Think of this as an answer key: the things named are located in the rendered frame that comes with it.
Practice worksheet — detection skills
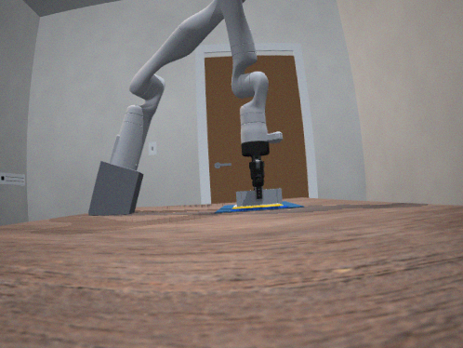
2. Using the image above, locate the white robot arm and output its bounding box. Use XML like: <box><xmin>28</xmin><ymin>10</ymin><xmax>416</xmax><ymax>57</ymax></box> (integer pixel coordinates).
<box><xmin>109</xmin><ymin>0</ymin><xmax>283</xmax><ymax>170</ymax></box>

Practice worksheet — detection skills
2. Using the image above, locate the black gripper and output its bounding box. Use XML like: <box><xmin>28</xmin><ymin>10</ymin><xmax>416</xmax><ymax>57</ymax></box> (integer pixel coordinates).
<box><xmin>241</xmin><ymin>141</ymin><xmax>270</xmax><ymax>201</ymax></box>

